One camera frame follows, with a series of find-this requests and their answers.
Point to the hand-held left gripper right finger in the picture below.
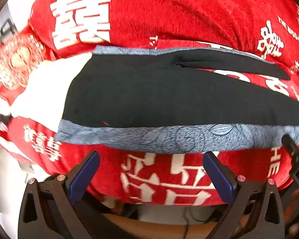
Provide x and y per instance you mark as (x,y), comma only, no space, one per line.
(218,176)

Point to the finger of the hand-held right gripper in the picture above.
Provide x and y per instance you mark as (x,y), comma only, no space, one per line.
(289,144)

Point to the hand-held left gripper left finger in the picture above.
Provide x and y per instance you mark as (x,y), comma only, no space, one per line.
(84,174)

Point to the black pants with grey-blue trim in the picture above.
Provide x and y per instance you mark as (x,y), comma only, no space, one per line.
(139,97)

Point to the cream white cloth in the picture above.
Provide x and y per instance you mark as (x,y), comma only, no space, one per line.
(47,87)

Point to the red pillow with gold print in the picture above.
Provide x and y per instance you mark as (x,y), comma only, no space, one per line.
(17,59)

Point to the red printed blanket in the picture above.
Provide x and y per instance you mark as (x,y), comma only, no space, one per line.
(189,17)

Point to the black chair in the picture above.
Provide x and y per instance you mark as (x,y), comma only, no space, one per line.
(8,27)

